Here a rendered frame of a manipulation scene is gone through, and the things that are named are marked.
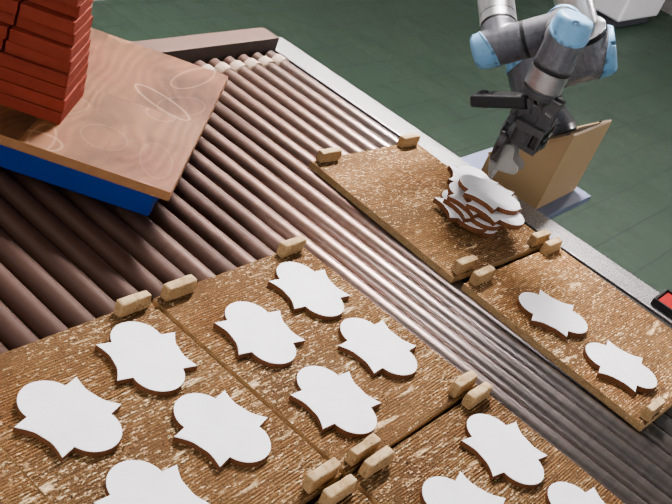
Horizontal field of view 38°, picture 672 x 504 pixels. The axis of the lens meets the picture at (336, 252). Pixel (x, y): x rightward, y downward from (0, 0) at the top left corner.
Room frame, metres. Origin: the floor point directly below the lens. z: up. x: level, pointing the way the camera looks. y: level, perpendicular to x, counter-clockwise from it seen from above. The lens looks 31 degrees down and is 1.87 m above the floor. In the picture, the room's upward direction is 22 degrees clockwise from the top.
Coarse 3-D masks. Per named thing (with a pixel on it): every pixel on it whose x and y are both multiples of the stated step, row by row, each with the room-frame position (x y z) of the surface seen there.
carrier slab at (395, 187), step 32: (352, 160) 1.90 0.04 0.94; (384, 160) 1.96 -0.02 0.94; (416, 160) 2.02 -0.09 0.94; (352, 192) 1.76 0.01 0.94; (384, 192) 1.82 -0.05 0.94; (416, 192) 1.87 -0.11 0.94; (384, 224) 1.70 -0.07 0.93; (416, 224) 1.74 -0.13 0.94; (448, 224) 1.79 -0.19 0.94; (448, 256) 1.67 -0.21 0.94; (480, 256) 1.72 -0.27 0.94; (512, 256) 1.77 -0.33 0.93
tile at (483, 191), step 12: (468, 180) 1.87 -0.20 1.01; (480, 180) 1.90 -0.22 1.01; (468, 192) 1.82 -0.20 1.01; (480, 192) 1.84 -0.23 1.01; (492, 192) 1.86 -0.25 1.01; (504, 192) 1.88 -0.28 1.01; (480, 204) 1.81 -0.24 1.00; (492, 204) 1.81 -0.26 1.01; (504, 204) 1.83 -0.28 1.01; (516, 204) 1.85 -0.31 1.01
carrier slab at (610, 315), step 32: (544, 256) 1.82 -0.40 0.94; (480, 288) 1.60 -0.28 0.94; (512, 288) 1.65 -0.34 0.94; (544, 288) 1.69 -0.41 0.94; (576, 288) 1.74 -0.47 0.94; (608, 288) 1.80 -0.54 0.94; (512, 320) 1.54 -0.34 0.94; (608, 320) 1.67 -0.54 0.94; (640, 320) 1.72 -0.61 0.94; (544, 352) 1.49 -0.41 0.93; (576, 352) 1.52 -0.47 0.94; (640, 352) 1.60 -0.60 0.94; (608, 384) 1.46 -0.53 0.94
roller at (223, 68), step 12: (216, 60) 2.15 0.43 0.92; (228, 72) 2.12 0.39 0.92; (240, 84) 2.10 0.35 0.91; (252, 84) 2.11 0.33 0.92; (252, 96) 2.07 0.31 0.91; (264, 96) 2.07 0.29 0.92; (276, 108) 2.04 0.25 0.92; (288, 120) 2.02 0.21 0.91; (300, 120) 2.02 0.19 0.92; (312, 132) 1.99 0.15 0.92; (324, 144) 1.97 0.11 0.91; (336, 144) 1.98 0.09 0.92
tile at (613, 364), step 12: (588, 348) 1.53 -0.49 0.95; (600, 348) 1.54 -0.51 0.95; (612, 348) 1.56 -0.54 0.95; (588, 360) 1.50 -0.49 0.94; (600, 360) 1.50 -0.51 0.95; (612, 360) 1.52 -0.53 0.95; (624, 360) 1.54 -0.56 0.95; (636, 360) 1.55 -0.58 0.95; (600, 372) 1.47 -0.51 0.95; (612, 372) 1.48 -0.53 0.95; (624, 372) 1.50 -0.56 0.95; (636, 372) 1.51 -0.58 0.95; (648, 372) 1.53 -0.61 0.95; (624, 384) 1.46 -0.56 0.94; (636, 384) 1.47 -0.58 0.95; (648, 384) 1.49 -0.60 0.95
